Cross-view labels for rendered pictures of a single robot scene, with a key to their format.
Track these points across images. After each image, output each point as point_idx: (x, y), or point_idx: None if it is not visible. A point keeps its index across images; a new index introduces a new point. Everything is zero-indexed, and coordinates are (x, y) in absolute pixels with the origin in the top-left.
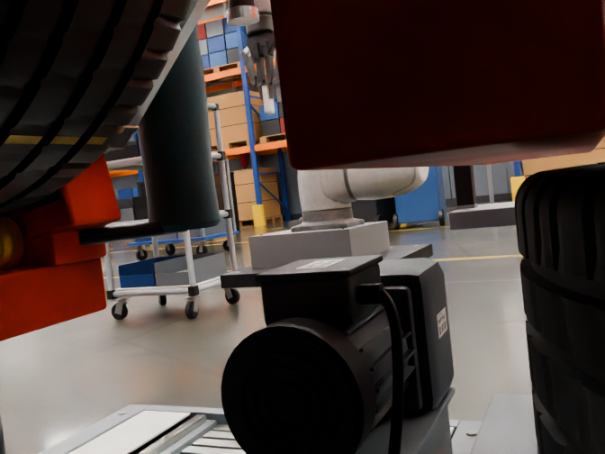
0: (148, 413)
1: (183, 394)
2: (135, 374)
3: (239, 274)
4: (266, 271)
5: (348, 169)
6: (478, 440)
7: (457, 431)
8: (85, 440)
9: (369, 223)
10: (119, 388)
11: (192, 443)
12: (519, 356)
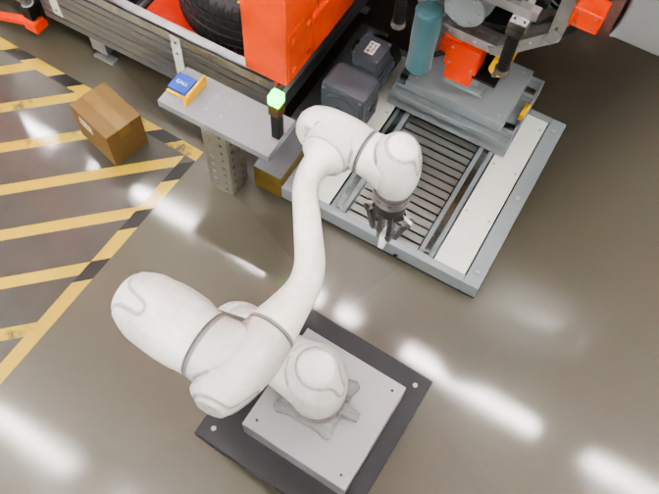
0: (461, 269)
1: (456, 375)
2: (517, 463)
3: (413, 370)
4: (388, 47)
5: None
6: None
7: None
8: (487, 239)
9: (271, 391)
10: (519, 419)
11: (428, 230)
12: None
